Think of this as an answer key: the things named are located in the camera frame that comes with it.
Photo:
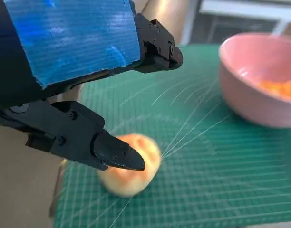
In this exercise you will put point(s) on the round toy bread bun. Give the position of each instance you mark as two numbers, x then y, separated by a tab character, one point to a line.
131	183

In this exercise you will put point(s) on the white cabinet with wide grille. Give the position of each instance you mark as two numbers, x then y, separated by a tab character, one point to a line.
231	23

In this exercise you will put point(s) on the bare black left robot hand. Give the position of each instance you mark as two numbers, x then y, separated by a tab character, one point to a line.
71	40

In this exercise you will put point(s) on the green cutting mat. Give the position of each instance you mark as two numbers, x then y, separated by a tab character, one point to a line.
207	178

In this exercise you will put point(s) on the long braided toy bread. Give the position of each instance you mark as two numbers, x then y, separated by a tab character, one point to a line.
278	89

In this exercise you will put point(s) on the pink bowl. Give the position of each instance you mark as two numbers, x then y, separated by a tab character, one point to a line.
243	99

